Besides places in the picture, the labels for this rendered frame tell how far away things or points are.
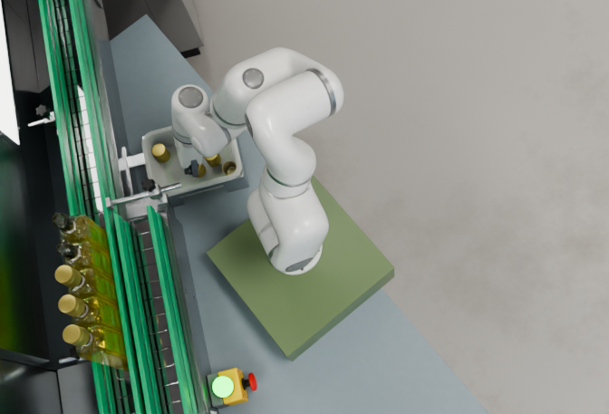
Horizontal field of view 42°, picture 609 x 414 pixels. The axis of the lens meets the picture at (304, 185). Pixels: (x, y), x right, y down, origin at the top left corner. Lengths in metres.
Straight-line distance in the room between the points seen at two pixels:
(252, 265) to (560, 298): 1.19
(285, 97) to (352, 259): 0.60
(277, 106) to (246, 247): 0.62
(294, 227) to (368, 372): 0.55
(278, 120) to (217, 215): 0.72
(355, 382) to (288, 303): 0.23
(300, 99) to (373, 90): 1.58
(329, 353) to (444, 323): 0.83
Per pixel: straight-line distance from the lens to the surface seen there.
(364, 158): 2.72
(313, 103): 1.26
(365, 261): 1.74
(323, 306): 1.73
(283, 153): 1.24
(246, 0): 3.05
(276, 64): 1.35
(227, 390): 1.73
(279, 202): 1.36
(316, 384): 1.80
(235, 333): 1.84
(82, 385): 1.79
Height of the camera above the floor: 2.54
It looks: 70 degrees down
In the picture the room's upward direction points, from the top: 19 degrees counter-clockwise
